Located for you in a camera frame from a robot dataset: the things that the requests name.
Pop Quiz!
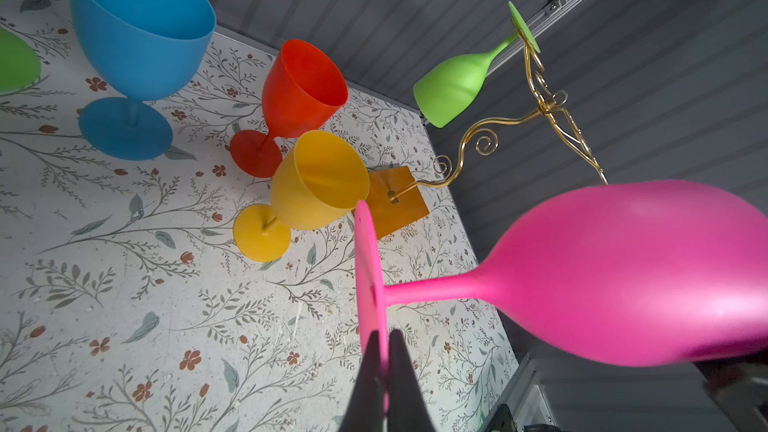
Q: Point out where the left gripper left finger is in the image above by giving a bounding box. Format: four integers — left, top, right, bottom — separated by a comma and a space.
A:
338, 331, 384, 432

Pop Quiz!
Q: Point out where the blue wine glass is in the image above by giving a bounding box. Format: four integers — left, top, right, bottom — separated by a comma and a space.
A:
70, 0, 216, 161

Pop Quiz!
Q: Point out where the yellow wine glass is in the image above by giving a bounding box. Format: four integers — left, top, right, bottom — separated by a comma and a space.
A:
233, 130, 370, 262

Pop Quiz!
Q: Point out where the green wine glass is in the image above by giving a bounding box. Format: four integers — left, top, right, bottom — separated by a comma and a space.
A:
1, 29, 41, 92
413, 1, 541, 128

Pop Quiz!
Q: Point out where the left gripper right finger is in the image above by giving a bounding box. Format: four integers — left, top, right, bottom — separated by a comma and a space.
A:
387, 329, 435, 432

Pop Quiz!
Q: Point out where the floral table mat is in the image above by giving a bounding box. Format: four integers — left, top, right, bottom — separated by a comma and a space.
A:
0, 0, 520, 432

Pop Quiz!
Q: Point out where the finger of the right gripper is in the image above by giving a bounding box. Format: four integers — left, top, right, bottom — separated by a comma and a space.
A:
695, 350, 767, 431

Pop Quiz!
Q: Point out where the gold rack with orange base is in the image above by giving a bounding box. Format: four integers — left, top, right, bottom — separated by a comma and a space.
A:
366, 47, 607, 239

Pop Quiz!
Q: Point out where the red wine glass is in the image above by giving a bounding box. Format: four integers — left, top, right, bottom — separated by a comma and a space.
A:
230, 39, 349, 178

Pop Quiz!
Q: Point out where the pink wine glass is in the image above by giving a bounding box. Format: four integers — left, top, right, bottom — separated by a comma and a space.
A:
354, 180, 767, 392

